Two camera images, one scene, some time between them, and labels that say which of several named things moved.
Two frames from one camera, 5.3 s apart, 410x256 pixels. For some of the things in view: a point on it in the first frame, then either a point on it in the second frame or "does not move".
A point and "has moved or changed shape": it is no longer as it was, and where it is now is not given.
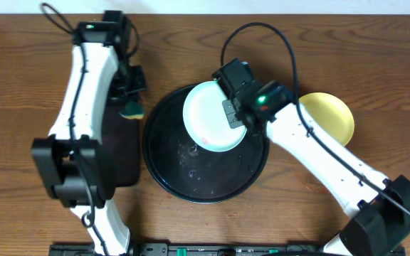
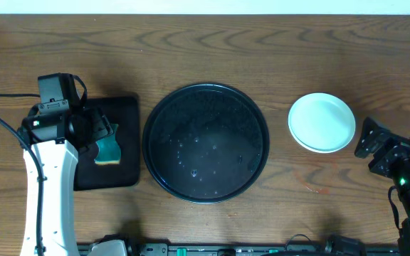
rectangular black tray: (122, 136) does not move
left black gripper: (130, 98) → (98, 123)
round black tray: (191, 172) does not move
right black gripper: (230, 116) → (395, 149)
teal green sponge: (133, 110) has moved or changed shape
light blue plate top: (206, 120) → (321, 123)
